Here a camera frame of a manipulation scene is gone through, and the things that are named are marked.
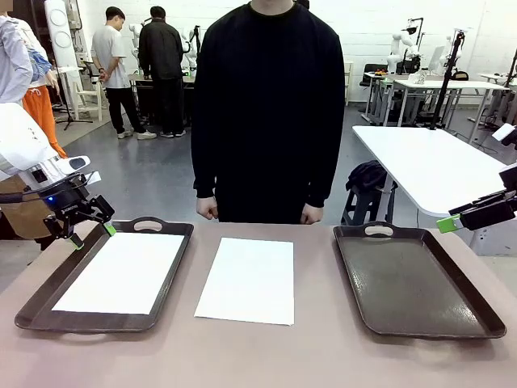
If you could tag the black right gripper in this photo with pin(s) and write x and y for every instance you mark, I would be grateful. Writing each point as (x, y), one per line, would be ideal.
(509, 178)

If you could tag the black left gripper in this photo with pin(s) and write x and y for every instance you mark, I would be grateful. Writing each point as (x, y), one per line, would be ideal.
(66, 202)

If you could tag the white A4 paper sheets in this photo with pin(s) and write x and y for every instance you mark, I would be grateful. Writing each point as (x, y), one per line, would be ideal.
(121, 275)

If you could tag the white A4 paper stack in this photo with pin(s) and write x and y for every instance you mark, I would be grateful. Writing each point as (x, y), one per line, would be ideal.
(246, 279)

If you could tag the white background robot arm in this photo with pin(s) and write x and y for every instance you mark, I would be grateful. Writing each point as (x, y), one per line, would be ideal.
(134, 30)
(186, 40)
(398, 44)

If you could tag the person's right forearm black sleeve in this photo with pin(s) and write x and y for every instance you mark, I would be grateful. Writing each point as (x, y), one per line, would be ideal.
(206, 169)

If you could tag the person's left forearm black sleeve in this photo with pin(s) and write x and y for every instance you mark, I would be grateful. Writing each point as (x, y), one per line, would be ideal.
(325, 178)

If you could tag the person's right hand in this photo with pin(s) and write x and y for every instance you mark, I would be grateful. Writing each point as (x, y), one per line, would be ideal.
(207, 208)

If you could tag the person's left hand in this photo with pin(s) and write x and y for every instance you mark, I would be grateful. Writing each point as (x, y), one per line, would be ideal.
(312, 214)

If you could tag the large white table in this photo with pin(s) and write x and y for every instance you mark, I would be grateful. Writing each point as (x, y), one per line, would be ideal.
(424, 161)

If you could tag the brown plastic tray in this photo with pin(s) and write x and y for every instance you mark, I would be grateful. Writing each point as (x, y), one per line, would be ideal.
(44, 303)
(412, 287)

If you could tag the thin black floor stand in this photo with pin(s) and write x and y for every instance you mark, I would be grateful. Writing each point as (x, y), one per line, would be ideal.
(70, 119)

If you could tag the white wooden chair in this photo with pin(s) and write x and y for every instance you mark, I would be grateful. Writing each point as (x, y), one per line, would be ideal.
(91, 101)

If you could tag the black stool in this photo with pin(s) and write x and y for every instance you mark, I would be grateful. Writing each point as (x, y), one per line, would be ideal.
(365, 208)

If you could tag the black bag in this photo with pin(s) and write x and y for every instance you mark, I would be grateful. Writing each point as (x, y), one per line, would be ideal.
(367, 174)

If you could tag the black tripod pole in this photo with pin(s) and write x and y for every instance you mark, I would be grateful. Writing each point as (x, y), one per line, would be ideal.
(445, 87)

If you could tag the white background desk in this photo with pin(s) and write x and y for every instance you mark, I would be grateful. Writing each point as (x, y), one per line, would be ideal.
(444, 84)

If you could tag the black mesh chair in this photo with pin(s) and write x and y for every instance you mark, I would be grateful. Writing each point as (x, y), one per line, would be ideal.
(91, 70)

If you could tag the man in white t-shirt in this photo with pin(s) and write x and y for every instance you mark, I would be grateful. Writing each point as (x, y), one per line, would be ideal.
(109, 52)

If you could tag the mannequin in striped shirt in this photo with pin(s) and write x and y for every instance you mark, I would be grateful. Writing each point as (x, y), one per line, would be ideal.
(14, 60)

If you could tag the black office chair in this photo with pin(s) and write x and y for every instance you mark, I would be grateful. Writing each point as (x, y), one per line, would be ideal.
(371, 70)

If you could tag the man in black jacket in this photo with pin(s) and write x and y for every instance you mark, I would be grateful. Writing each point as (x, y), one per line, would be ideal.
(161, 52)

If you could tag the white drawer cabinet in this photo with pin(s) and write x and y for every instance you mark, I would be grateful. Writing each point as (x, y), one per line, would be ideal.
(349, 81)

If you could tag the white tower air conditioner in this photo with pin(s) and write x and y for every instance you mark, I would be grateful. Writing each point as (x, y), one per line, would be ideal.
(60, 24)

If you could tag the person in black sweater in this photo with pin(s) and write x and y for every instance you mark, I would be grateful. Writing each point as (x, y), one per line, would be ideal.
(266, 101)

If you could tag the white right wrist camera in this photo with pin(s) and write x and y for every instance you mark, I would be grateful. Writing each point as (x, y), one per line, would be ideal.
(505, 132)

